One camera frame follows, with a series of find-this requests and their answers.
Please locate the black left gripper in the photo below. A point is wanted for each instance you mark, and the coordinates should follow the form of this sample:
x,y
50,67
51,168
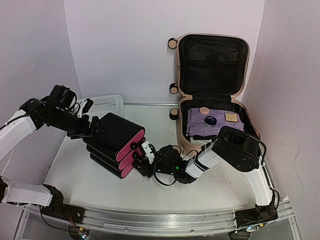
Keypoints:
x,y
82,130

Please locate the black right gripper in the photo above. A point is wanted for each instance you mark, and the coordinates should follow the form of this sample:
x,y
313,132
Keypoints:
x,y
144,165

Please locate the black pink drawer organizer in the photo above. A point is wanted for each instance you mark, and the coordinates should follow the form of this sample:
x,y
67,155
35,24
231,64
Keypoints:
x,y
115,148

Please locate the white perforated plastic basket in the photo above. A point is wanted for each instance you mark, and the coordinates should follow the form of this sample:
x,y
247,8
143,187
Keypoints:
x,y
101,106

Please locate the purple shirt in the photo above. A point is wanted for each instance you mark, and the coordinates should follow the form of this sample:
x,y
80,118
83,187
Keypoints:
x,y
204,125

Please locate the beige hard-shell suitcase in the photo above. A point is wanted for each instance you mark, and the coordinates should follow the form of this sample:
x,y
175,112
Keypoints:
x,y
211,72

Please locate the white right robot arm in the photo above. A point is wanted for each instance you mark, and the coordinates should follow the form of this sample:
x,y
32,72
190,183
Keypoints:
x,y
241,150

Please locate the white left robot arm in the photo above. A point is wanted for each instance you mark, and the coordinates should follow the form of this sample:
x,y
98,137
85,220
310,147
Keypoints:
x,y
28,119

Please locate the round black compact case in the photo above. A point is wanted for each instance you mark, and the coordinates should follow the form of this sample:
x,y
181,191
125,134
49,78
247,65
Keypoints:
x,y
210,121

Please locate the square tan coaster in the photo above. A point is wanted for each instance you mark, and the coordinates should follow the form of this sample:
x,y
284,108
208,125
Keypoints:
x,y
231,117

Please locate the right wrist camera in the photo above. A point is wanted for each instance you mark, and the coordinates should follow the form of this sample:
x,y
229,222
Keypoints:
x,y
149,151

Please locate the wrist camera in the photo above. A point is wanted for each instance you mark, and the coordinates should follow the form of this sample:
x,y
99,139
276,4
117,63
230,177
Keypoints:
x,y
149,151
84,107

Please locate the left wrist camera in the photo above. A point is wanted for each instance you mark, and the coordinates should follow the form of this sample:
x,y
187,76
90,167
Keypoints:
x,y
84,107

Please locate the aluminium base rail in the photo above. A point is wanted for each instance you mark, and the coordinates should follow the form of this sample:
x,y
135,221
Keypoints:
x,y
178,224

